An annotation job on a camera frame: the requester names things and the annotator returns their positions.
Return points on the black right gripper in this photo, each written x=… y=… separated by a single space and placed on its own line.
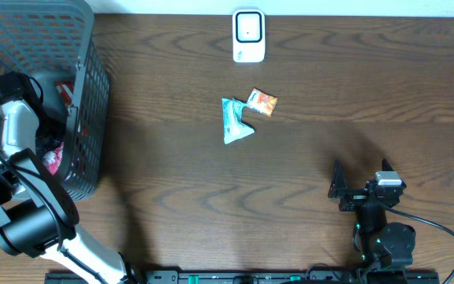
x=339 y=189

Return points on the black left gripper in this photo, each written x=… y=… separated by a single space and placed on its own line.
x=50 y=128

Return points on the red purple snack bag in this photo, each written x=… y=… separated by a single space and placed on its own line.
x=52 y=159

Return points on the red white striped packet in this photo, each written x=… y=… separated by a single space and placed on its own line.
x=65 y=90

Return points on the small orange snack packet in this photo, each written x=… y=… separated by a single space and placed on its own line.
x=261 y=102

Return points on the teal white snack packet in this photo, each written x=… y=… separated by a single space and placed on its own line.
x=234 y=128

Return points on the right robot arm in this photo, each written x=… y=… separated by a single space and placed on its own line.
x=386 y=247

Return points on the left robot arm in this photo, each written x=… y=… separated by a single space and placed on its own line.
x=38 y=217

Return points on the grey plastic mesh basket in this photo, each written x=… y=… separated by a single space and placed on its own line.
x=52 y=41

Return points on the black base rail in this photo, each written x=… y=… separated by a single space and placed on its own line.
x=319 y=275

